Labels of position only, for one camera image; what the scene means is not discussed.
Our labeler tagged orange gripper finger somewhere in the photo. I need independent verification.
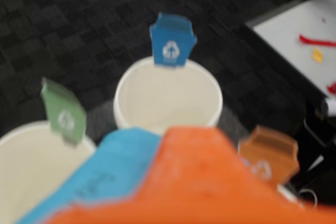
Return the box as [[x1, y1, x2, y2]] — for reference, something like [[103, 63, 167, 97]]
[[46, 126, 336, 224]]

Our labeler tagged blue paper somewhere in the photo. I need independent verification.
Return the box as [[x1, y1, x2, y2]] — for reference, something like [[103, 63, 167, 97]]
[[14, 126, 162, 224]]

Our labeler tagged paper cup with blue tag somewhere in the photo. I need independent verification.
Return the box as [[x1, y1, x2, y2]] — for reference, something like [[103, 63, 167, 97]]
[[113, 56, 224, 135]]

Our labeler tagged paper cup with green tag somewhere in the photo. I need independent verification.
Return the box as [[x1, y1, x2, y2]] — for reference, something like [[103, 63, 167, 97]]
[[0, 121, 97, 224]]

